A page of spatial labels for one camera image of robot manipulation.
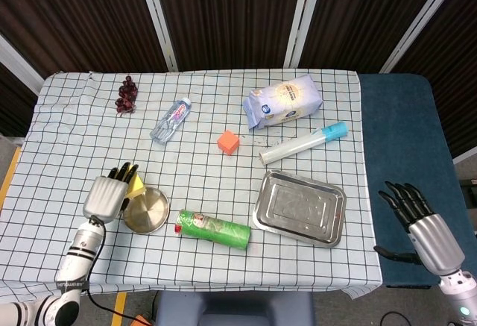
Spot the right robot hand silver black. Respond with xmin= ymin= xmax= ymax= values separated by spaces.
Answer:
xmin=373 ymin=181 xmax=467 ymax=277

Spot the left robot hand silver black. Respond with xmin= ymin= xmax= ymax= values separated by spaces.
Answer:
xmin=82 ymin=161 xmax=141 ymax=225

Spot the yellow cube block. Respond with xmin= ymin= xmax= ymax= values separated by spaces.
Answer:
xmin=124 ymin=174 xmax=146 ymax=199

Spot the green chip can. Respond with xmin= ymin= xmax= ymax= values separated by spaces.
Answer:
xmin=173 ymin=209 xmax=252 ymax=251

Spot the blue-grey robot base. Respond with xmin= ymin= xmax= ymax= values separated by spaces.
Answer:
xmin=154 ymin=290 xmax=316 ymax=326

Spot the round metal plate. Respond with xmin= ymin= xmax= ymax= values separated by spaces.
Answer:
xmin=122 ymin=186 xmax=171 ymax=235

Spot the black box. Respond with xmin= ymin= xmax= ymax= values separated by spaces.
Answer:
xmin=458 ymin=178 xmax=477 ymax=208

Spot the clear plastic water bottle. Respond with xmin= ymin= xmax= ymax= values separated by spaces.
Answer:
xmin=149 ymin=97 xmax=192 ymax=145

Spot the dark red grape bunch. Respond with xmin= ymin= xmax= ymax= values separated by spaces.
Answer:
xmin=114 ymin=75 xmax=139 ymax=118

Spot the dark blue table mat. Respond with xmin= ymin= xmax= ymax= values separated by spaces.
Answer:
xmin=358 ymin=73 xmax=460 ymax=289

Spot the white checked tablecloth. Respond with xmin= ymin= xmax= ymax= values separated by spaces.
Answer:
xmin=0 ymin=69 xmax=385 ymax=303

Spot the orange cube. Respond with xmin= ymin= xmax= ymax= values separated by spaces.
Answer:
xmin=217 ymin=129 xmax=240 ymax=156

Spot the rectangular metal tray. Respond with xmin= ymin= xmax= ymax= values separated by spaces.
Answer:
xmin=253 ymin=169 xmax=347 ymax=248

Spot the cling film roll blue end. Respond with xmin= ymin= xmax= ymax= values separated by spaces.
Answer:
xmin=259 ymin=121 xmax=350 ymax=167

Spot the pale blue tissue pack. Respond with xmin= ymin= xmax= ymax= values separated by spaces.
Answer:
xmin=241 ymin=74 xmax=323 ymax=131

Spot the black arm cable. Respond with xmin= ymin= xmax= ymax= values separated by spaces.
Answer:
xmin=85 ymin=216 xmax=152 ymax=326

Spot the black floor cable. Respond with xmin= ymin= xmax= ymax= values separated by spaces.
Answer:
xmin=379 ymin=310 xmax=413 ymax=326

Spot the brown folding screen white frame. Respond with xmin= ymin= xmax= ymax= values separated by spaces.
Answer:
xmin=0 ymin=0 xmax=477 ymax=165

